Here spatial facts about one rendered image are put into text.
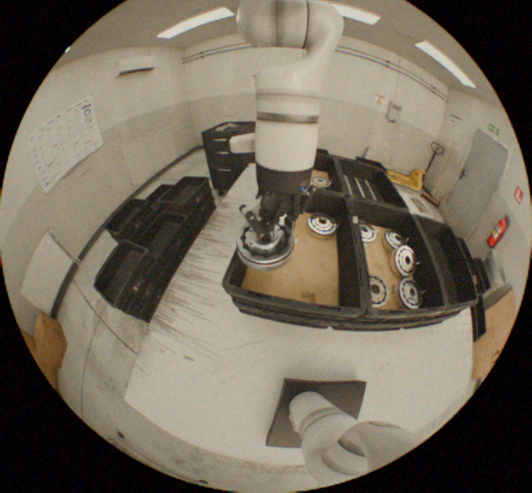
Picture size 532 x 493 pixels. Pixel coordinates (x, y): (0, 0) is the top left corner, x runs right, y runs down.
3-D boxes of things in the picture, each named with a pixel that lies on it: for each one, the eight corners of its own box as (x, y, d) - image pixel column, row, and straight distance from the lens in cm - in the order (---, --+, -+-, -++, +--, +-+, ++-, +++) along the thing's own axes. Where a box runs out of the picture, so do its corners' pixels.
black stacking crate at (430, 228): (458, 314, 89) (478, 302, 84) (421, 323, 64) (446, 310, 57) (436, 241, 100) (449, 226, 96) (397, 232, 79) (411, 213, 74)
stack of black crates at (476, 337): (452, 349, 214) (486, 333, 195) (438, 357, 189) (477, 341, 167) (450, 313, 215) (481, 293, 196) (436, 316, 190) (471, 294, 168)
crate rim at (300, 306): (361, 318, 37) (367, 315, 35) (221, 292, 34) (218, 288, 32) (345, 201, 60) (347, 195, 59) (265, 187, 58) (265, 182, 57)
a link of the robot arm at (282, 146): (276, 140, 29) (277, 104, 28) (329, 162, 22) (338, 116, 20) (228, 150, 24) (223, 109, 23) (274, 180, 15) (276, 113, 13)
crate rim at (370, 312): (441, 313, 58) (447, 310, 57) (361, 318, 37) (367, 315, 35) (408, 216, 75) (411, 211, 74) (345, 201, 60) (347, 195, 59)
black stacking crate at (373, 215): (420, 323, 64) (446, 310, 57) (343, 325, 46) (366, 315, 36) (396, 232, 79) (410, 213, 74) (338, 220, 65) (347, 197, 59)
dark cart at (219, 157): (244, 201, 203) (238, 129, 166) (215, 197, 221) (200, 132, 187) (257, 179, 250) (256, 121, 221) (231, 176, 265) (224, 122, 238)
